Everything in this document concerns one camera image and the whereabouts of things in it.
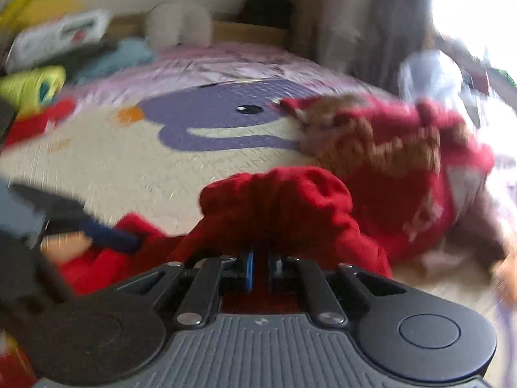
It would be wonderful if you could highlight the red hooded cartoon garment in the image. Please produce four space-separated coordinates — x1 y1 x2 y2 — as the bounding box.
0 165 396 388

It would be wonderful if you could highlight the person's left hand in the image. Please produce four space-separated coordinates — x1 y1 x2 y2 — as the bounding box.
39 231 92 264

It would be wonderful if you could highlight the cream alphabet play mat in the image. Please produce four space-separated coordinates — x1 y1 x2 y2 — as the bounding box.
0 78 510 316

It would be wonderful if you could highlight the yellow green item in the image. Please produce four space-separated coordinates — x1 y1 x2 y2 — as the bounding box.
1 66 67 118

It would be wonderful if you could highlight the pink floral bed sheet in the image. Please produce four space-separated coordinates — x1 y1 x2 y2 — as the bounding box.
68 42 367 103

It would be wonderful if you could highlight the red knit bear sweater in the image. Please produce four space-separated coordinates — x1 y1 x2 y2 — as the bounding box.
279 93 495 264

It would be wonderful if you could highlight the white diaper pack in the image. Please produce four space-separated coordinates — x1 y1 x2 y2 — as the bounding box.
5 9 112 74

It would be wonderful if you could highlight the light blue cloth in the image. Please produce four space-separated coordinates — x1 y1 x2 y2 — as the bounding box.
69 38 157 84

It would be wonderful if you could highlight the white neck pillow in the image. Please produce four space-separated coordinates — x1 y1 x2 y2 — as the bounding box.
144 3 213 51

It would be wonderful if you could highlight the wooden headboard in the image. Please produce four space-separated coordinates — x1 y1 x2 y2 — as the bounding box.
104 12 288 49

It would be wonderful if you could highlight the clear plastic bag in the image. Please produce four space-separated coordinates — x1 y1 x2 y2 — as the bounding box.
398 50 491 114

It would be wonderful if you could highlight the black hat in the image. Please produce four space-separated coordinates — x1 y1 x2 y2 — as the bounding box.
237 0 293 29

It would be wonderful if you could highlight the grey curtain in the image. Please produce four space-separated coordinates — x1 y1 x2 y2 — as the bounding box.
316 0 431 95

